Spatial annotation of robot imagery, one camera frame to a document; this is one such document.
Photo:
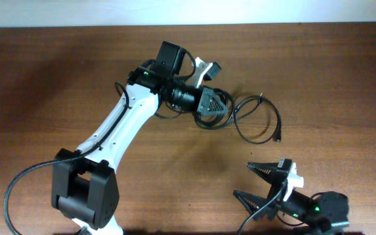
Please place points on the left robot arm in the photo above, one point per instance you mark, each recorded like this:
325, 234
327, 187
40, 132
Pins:
84, 185

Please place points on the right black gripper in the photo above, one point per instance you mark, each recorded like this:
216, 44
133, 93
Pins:
274, 190

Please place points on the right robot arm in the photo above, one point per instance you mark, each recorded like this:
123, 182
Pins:
322, 213

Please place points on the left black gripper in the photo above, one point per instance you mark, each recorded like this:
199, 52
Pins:
207, 94

